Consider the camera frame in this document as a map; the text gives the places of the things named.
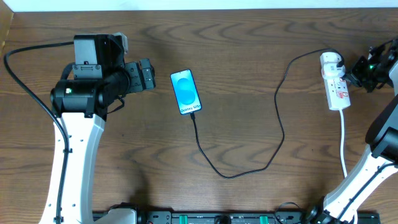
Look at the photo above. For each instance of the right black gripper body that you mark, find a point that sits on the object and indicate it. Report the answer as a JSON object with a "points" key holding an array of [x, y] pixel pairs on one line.
{"points": [[360, 72]]}

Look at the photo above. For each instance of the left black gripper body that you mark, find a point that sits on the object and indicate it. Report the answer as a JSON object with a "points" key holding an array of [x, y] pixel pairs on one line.
{"points": [[134, 77]]}

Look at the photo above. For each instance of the blue Samsung Galaxy smartphone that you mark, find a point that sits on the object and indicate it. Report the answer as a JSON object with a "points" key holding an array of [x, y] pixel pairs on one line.
{"points": [[186, 93]]}

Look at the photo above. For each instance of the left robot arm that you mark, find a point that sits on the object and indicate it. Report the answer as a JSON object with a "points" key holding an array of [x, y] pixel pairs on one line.
{"points": [[80, 103]]}

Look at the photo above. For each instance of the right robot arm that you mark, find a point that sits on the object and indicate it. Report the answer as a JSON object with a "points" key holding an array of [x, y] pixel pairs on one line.
{"points": [[379, 160]]}

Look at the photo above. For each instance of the white USB charger plug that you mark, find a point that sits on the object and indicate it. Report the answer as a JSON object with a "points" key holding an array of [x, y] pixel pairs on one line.
{"points": [[332, 65]]}

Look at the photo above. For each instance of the white power strip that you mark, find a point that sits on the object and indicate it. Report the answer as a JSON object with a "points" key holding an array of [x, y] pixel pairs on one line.
{"points": [[337, 94]]}

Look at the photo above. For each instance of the cardboard box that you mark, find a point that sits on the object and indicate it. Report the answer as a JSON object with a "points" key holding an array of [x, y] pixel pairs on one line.
{"points": [[6, 17]]}

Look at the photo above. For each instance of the black mounting rail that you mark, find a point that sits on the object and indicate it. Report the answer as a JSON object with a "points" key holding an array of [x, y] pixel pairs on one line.
{"points": [[164, 217]]}

